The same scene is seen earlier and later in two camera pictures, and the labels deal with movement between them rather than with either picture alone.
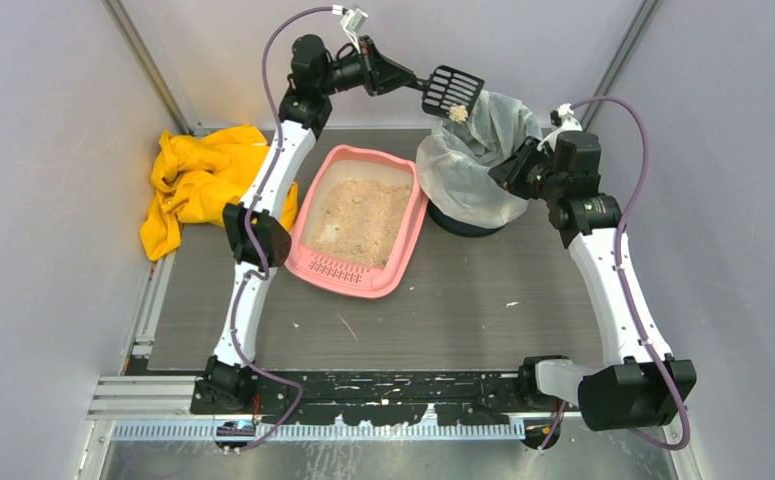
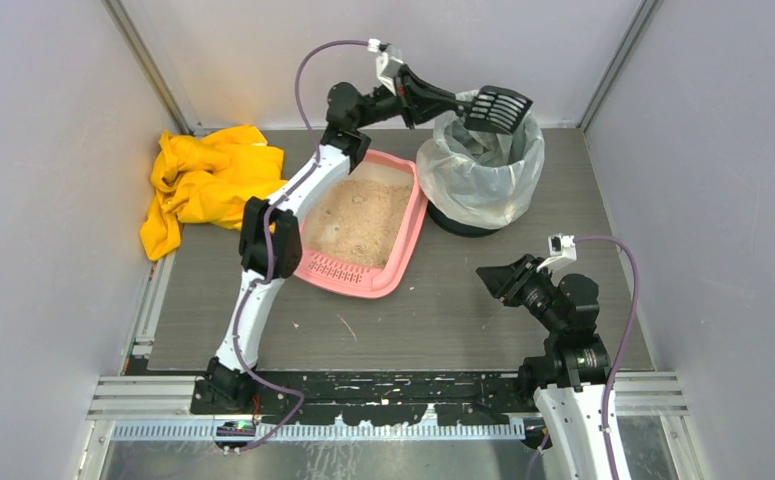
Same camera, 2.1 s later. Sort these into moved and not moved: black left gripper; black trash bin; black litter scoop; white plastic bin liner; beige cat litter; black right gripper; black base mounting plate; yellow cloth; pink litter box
Moved: black left gripper; black right gripper; black litter scoop
Not moved: yellow cloth; black trash bin; beige cat litter; pink litter box; white plastic bin liner; black base mounting plate
